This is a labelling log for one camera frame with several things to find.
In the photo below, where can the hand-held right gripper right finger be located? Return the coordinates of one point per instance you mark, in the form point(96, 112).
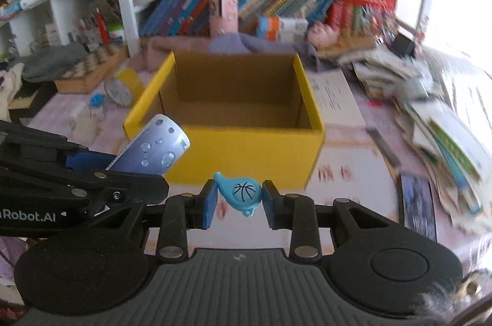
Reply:
point(271, 207)

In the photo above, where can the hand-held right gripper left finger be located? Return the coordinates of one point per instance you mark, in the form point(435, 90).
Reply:
point(209, 205)

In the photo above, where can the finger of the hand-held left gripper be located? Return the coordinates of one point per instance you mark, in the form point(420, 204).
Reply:
point(88, 161)
point(130, 189)

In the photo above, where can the silver blue droplet-print tube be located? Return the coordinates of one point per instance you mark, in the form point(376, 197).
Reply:
point(153, 145)

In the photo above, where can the yellow cardboard box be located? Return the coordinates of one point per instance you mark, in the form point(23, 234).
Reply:
point(246, 149)

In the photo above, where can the yellow tape roll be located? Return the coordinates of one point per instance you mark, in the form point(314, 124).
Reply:
point(132, 80)

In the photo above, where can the blue rubbery toy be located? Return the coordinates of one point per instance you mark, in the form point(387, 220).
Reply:
point(96, 100)

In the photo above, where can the wooden chessboard box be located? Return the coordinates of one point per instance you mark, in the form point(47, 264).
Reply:
point(92, 70)

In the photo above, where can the pink checked tablecloth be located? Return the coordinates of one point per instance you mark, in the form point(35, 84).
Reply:
point(353, 145)

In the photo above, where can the white paper sheet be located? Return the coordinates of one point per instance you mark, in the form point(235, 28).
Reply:
point(334, 95)

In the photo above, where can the white jar green lid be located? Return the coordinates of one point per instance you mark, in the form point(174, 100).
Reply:
point(116, 33)

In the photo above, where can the pen holder with pens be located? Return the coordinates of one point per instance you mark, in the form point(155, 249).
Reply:
point(89, 29)

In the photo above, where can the red bottle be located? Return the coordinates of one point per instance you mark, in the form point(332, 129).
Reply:
point(102, 28)

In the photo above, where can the dark printed card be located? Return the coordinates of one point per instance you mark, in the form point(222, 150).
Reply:
point(417, 209)

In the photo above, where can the lavender cloth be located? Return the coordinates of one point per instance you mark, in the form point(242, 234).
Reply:
point(261, 43)

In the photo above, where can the wooden board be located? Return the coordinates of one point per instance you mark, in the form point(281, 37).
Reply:
point(346, 47)

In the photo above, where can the pink pig plush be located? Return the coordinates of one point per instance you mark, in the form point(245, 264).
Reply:
point(323, 36)

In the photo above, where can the white orange blue carton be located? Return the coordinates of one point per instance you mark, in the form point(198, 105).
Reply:
point(282, 28)

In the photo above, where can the row of books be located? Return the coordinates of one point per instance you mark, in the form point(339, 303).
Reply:
point(184, 9)

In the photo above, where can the pile of papers and booklets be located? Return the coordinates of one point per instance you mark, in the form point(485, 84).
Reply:
point(442, 126)

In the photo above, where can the pink white speaker box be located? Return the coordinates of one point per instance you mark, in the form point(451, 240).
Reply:
point(223, 13)

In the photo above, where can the grey fuzzy cloth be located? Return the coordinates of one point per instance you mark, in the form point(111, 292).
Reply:
point(446, 303)

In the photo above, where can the small black box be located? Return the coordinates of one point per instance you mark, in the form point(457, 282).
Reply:
point(403, 45)

